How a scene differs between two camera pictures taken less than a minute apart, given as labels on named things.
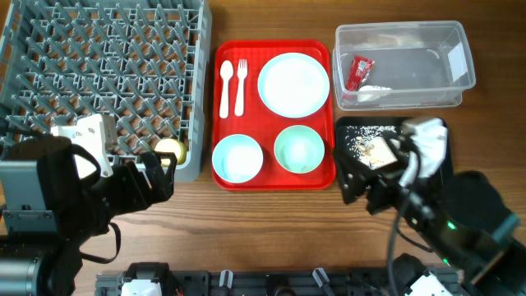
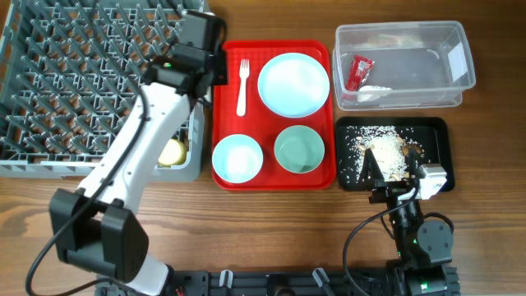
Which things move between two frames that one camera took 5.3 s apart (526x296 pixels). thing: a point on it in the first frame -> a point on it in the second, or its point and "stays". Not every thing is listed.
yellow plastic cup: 174,145 stays
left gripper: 135,196 -> 223,78
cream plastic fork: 242,71 stays
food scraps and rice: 367,144 stays
